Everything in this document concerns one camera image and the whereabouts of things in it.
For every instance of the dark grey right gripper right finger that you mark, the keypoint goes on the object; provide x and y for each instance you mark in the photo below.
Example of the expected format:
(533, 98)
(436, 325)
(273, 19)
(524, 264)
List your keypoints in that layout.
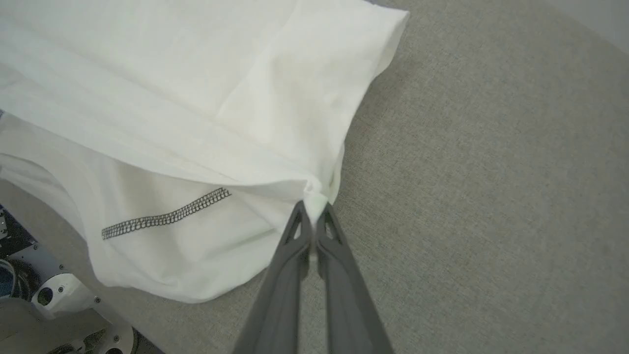
(349, 314)

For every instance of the white grey robot base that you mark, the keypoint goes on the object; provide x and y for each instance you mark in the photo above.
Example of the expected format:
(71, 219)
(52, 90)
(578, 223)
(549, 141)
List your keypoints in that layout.
(59, 319)

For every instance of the grey fabric sofa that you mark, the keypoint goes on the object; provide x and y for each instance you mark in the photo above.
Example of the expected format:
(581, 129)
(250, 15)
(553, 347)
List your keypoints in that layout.
(491, 196)

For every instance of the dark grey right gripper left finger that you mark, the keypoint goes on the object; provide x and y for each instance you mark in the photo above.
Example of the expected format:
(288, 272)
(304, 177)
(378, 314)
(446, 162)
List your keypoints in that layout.
(280, 305)

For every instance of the white t-shirt with grey stitching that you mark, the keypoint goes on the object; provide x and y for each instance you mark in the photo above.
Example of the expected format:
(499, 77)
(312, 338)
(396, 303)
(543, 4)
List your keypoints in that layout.
(172, 98)

